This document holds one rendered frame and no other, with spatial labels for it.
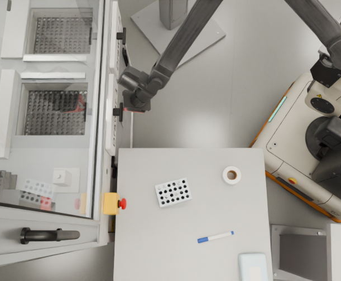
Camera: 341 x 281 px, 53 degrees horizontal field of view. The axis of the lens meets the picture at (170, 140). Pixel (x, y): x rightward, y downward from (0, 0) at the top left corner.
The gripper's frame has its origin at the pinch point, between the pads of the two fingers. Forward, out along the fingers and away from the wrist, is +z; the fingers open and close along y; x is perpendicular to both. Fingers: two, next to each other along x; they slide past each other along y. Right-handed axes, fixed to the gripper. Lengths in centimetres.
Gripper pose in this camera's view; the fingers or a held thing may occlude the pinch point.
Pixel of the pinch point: (128, 108)
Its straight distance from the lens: 129.4
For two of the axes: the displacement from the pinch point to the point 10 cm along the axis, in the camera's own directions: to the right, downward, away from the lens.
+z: -4.7, 2.6, 8.4
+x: 0.5, 9.6, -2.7
